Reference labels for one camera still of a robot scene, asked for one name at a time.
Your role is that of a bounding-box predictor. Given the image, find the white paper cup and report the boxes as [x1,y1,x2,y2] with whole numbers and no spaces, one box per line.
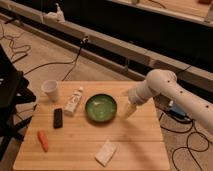
[41,80,59,102]

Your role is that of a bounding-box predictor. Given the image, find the white sponge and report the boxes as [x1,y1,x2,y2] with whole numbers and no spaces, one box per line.
[95,140,117,166]

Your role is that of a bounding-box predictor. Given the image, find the blue power box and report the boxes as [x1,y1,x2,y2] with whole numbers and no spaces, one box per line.
[169,101,187,119]

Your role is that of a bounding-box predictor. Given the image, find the black rectangular block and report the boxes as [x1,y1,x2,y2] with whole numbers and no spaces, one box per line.
[53,108,63,129]

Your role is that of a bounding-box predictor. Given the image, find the black chair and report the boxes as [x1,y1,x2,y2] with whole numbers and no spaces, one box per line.
[0,45,36,161]

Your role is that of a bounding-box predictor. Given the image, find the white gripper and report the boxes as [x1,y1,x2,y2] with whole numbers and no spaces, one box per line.
[124,83,148,118]

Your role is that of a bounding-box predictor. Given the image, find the white object on beam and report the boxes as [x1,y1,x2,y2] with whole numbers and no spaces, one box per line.
[46,4,65,22]

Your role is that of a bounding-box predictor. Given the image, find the black floor cable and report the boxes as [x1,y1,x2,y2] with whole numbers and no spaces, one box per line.
[23,36,89,81]

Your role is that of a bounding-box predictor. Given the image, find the green bowl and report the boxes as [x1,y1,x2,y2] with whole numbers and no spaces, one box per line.
[85,94,117,123]

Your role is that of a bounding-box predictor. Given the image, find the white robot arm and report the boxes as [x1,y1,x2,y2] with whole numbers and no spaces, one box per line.
[123,69,213,135]

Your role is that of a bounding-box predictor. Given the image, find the wooden beam rail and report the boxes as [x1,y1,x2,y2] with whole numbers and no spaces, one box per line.
[0,0,213,92]

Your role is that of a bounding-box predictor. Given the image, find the orange carrot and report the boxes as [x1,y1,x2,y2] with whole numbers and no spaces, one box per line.
[37,130,48,152]

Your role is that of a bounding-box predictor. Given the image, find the black cable right floor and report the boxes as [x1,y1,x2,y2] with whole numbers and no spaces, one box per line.
[158,111,213,171]

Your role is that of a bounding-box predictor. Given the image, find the white tube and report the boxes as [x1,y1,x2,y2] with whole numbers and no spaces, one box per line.
[64,87,83,116]

